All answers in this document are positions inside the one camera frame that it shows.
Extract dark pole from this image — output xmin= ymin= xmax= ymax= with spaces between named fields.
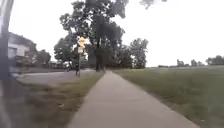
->
xmin=0 ymin=0 xmax=16 ymax=81

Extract row of distant trees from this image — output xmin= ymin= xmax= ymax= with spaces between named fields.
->
xmin=157 ymin=54 xmax=224 ymax=69

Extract yellow sign on pole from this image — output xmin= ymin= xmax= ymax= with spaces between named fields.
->
xmin=76 ymin=36 xmax=87 ymax=78

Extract grass field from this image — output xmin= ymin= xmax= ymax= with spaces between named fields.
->
xmin=113 ymin=65 xmax=224 ymax=128

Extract grey asphalt road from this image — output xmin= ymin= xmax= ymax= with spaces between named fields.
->
xmin=16 ymin=68 xmax=97 ymax=86

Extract grey concrete sidewalk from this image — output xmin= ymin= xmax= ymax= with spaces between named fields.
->
xmin=65 ymin=70 xmax=201 ymax=128

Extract building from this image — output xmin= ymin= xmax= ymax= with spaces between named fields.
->
xmin=7 ymin=31 xmax=38 ymax=72

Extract green tree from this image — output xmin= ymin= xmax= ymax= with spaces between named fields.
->
xmin=129 ymin=37 xmax=150 ymax=70

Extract grass verge strip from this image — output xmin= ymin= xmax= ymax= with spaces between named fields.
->
xmin=19 ymin=71 xmax=106 ymax=128

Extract large dark tree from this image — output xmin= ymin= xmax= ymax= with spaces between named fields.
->
xmin=53 ymin=0 xmax=130 ymax=72

